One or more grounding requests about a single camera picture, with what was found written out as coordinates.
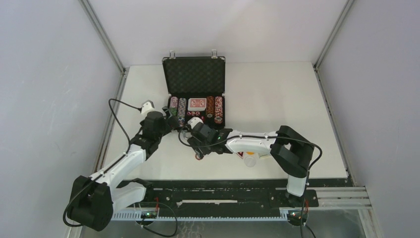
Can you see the controller board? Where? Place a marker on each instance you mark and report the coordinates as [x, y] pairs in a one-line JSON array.
[[149, 215], [297, 215]]

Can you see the red playing card deck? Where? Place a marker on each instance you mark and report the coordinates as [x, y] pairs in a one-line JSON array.
[[197, 104]]

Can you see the red triangular all-in button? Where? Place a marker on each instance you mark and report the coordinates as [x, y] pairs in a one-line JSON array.
[[240, 155]]

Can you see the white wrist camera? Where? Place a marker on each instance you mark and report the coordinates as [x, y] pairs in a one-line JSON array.
[[147, 106], [194, 122]]

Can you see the right controller board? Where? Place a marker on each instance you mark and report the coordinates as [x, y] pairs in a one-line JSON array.
[[297, 215]]

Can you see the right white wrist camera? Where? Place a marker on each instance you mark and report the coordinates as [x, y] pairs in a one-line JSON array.
[[194, 122]]

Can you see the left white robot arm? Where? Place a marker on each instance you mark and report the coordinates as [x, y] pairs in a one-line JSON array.
[[95, 198]]

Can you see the mixed chip stack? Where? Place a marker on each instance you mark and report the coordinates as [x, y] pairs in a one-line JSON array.
[[173, 105], [181, 111]]

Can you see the left controller board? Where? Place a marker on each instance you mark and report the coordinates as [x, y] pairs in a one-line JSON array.
[[149, 215]]

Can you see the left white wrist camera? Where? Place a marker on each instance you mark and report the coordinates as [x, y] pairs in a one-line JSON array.
[[147, 106]]

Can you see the red white chip stack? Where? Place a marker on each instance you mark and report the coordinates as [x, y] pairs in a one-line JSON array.
[[218, 110]]

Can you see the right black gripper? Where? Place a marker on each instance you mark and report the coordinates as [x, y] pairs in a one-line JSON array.
[[204, 150]]

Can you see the black aluminium poker case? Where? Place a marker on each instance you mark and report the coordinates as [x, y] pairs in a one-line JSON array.
[[196, 77]]

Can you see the left mixed chip stack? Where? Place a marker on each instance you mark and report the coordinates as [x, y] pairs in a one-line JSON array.
[[173, 105]]

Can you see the clear dealer button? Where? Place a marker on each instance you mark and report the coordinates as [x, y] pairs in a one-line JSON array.
[[250, 161]]

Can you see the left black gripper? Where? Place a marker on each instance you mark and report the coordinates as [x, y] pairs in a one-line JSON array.
[[170, 124]]

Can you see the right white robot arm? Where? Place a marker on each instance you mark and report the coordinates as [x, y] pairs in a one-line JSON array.
[[290, 150]]

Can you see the white cable duct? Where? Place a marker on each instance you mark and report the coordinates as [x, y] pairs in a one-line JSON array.
[[132, 215]]

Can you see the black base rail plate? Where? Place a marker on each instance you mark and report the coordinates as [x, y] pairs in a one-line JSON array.
[[230, 197]]

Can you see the blue striped card box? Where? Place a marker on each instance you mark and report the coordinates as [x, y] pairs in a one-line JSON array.
[[265, 157]]

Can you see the orange chip stack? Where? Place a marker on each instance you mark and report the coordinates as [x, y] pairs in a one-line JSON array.
[[210, 107]]

